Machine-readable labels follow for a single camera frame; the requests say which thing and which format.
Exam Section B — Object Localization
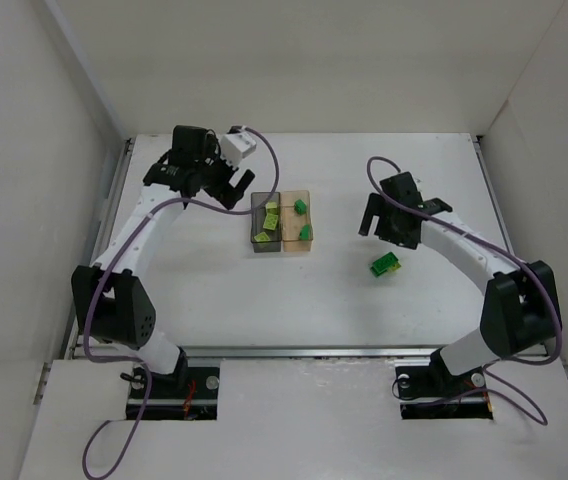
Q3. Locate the lime green small lego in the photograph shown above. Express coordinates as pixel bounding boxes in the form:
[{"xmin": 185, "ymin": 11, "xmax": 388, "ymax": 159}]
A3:
[{"xmin": 265, "ymin": 202, "xmax": 278, "ymax": 213}]

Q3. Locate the dark green long lego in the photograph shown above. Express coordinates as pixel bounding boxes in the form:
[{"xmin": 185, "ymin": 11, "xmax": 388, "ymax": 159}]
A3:
[{"xmin": 369, "ymin": 252, "xmax": 399, "ymax": 277}]

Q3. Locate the lime green 2x3 lego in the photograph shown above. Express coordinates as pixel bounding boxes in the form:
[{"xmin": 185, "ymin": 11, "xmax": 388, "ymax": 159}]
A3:
[{"xmin": 263, "ymin": 212, "xmax": 279, "ymax": 231}]

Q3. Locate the pale yellow-green small lego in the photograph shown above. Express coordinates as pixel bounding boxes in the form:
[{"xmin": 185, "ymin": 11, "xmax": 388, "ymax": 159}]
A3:
[{"xmin": 253, "ymin": 232, "xmax": 271, "ymax": 243}]

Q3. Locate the small dark green lego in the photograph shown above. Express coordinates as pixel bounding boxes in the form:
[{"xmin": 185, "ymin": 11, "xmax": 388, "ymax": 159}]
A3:
[{"xmin": 293, "ymin": 199, "xmax": 308, "ymax": 215}]

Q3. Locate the dark green square lego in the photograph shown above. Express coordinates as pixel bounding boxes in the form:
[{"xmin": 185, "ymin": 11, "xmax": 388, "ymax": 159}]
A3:
[{"xmin": 299, "ymin": 224, "xmax": 312, "ymax": 241}]

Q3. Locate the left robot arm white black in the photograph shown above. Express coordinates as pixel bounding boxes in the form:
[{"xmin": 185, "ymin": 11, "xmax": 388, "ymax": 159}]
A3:
[{"xmin": 71, "ymin": 126, "xmax": 257, "ymax": 387}]

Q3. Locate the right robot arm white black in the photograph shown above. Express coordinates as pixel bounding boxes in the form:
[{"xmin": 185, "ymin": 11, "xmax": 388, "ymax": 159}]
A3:
[{"xmin": 359, "ymin": 172, "xmax": 562, "ymax": 398}]

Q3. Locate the grey transparent container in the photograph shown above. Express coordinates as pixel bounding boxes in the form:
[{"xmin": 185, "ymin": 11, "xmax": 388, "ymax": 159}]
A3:
[{"xmin": 250, "ymin": 192, "xmax": 282, "ymax": 253}]

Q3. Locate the orange transparent container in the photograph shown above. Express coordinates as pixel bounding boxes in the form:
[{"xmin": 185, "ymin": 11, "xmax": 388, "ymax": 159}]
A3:
[{"xmin": 280, "ymin": 190, "xmax": 313, "ymax": 253}]

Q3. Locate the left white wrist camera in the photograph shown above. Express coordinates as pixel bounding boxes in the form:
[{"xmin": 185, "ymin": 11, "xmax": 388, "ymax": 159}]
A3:
[{"xmin": 219, "ymin": 126, "xmax": 257, "ymax": 168}]

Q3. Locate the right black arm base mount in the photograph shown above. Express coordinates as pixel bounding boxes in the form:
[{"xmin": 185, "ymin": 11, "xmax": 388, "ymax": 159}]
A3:
[{"xmin": 392, "ymin": 364, "xmax": 493, "ymax": 420}]

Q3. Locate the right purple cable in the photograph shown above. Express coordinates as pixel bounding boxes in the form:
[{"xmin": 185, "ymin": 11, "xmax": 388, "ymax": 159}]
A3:
[{"xmin": 366, "ymin": 156, "xmax": 564, "ymax": 426}]

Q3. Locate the purple cable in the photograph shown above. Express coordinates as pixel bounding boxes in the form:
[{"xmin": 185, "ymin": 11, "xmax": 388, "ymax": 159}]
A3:
[
  {"xmin": 81, "ymin": 127, "xmax": 283, "ymax": 480},
  {"xmin": 366, "ymin": 156, "xmax": 564, "ymax": 426}
]

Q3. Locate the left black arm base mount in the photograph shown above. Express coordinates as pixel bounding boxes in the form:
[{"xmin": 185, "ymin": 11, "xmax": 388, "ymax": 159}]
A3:
[{"xmin": 120, "ymin": 365, "xmax": 220, "ymax": 421}]

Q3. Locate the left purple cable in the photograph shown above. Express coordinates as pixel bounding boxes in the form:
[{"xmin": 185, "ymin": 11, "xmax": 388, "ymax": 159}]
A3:
[{"xmin": 81, "ymin": 127, "xmax": 283, "ymax": 480}]

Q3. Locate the aluminium front rail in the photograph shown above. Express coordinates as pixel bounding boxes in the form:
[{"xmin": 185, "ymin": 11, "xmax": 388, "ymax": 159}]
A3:
[{"xmin": 62, "ymin": 344, "xmax": 547, "ymax": 360}]

